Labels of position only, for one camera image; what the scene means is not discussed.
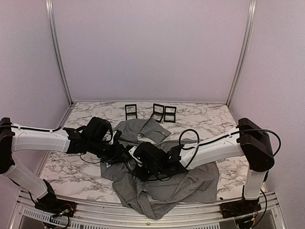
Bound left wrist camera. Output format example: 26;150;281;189
109;130;122;145

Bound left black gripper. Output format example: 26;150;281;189
88;138;132;165

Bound middle black display frame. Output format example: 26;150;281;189
151;103;165;123

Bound left black display frame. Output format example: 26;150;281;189
124;104;138;121

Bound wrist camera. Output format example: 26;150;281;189
109;130;122;145
127;146;140;164

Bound aluminium frame post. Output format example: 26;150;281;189
226;0;257;108
46;0;73;106

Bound front aluminium rail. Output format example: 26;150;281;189
14;188;284;229

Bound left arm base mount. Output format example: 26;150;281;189
34;180;77;218

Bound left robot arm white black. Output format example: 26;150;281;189
0;117;126;212

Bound left aluminium frame post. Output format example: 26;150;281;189
46;0;73;106

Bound right black display frame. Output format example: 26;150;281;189
163;106;177;123

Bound grey button shirt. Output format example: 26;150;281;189
101;118;219;219

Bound black display frame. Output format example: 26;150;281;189
151;103;165;123
124;104;138;121
163;106;177;123

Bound right aluminium frame post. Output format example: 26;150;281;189
226;0;257;108

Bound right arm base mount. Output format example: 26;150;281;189
220;186;262;219

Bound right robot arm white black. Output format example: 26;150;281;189
127;118;282;214

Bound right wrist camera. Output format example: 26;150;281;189
127;146;140;164

